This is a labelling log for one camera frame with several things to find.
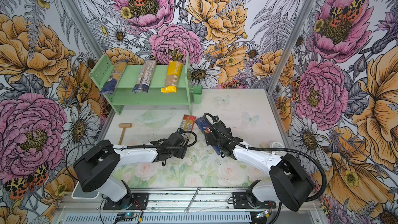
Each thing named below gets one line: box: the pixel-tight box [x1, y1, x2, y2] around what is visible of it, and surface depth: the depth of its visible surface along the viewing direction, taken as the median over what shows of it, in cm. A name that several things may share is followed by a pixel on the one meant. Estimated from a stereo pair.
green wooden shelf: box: [89, 54, 193, 116], surface depth 94 cm
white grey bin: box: [71, 180, 100, 200], surface depth 73 cm
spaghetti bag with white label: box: [132, 59, 158, 94], surface depth 87 cm
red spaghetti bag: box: [179, 114, 197, 132], surface depth 104 cm
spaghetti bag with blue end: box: [97, 59, 129, 95], surface depth 87 cm
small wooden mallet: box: [118, 122, 133, 146], surface depth 102 cm
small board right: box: [256, 210, 270, 219], surface depth 73 cm
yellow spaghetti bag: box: [160, 60, 184, 94], surface depth 85 cm
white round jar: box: [269, 141, 283, 148], surface depth 87 cm
